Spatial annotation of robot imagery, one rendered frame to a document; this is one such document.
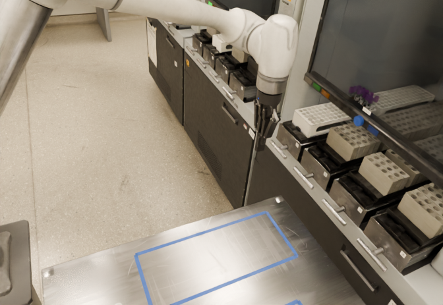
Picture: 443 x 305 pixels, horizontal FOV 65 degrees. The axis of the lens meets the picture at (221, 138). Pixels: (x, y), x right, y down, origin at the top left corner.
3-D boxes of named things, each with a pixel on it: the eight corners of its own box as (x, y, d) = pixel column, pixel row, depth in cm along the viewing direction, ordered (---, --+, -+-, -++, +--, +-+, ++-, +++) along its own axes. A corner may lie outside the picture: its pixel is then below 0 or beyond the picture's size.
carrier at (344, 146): (353, 162, 109) (360, 147, 105) (349, 163, 108) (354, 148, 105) (329, 140, 117) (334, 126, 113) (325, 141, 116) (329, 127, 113)
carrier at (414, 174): (413, 188, 102) (422, 172, 98) (408, 189, 101) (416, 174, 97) (383, 163, 110) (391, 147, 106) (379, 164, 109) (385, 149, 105)
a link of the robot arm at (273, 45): (299, 76, 100) (272, 56, 109) (312, 22, 90) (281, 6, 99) (269, 82, 95) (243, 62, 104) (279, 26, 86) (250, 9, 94)
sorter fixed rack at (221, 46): (262, 41, 186) (264, 29, 183) (272, 48, 179) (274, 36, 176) (211, 47, 175) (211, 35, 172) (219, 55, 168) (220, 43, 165)
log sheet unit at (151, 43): (148, 56, 286) (146, 12, 265) (158, 71, 267) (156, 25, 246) (145, 56, 286) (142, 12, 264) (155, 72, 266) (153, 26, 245)
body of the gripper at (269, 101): (289, 93, 103) (283, 119, 109) (273, 80, 109) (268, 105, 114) (267, 97, 100) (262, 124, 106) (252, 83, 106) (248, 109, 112)
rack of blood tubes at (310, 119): (353, 109, 137) (358, 96, 133) (371, 124, 130) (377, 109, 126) (290, 124, 126) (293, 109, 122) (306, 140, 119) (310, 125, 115)
